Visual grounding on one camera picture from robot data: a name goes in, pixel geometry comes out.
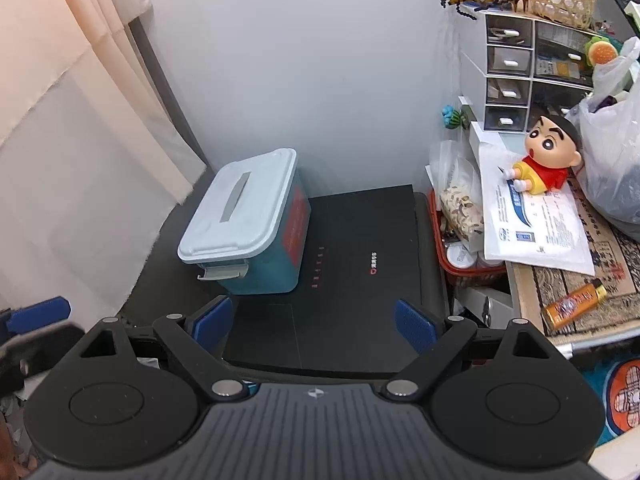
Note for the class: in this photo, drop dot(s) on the red plastic basket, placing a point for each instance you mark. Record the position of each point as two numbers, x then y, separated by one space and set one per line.
470 276

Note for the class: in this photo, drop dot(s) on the small hamburger frog toy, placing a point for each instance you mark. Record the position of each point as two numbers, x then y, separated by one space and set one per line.
602 51

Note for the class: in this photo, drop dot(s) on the white printed envelope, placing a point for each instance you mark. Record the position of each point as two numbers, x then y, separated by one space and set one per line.
540 220

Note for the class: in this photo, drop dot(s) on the woven bamboo basket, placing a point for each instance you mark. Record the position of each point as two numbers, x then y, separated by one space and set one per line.
560 0

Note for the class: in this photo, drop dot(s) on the cream curtain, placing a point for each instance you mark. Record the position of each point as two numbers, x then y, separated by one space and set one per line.
60 60

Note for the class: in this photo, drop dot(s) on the blue plastic storage bin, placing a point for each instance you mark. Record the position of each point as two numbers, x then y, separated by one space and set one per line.
270 260

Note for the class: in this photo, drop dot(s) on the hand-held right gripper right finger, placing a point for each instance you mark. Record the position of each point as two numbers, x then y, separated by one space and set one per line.
415 322

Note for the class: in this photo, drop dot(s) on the boy figurine in red shirt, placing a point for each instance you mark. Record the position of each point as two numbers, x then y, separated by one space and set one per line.
545 172

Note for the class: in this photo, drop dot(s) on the white plastic bag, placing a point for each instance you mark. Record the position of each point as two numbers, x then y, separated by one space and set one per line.
615 160

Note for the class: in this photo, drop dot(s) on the cartoon printed blanket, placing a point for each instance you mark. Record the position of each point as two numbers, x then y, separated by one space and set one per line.
620 400

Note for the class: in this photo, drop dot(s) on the white bin lid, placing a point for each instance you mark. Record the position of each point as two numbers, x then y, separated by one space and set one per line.
210 220

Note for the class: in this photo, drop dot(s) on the white round jar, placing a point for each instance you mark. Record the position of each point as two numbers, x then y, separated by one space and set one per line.
461 255

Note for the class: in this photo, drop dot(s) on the grey folding table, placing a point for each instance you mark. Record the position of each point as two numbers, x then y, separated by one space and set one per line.
600 342

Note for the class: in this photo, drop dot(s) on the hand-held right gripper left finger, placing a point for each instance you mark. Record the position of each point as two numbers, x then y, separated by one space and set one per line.
212 322

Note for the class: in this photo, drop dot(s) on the white drawer organizer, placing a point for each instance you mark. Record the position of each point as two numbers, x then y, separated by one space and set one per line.
505 60

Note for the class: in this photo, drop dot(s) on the printed table mat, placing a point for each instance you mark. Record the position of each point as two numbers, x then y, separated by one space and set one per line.
610 270

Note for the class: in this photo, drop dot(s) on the orange small bottle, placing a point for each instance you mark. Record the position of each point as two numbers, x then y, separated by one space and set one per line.
572 306

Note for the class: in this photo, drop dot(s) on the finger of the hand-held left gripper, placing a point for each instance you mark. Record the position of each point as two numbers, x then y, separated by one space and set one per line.
40 315
45 347

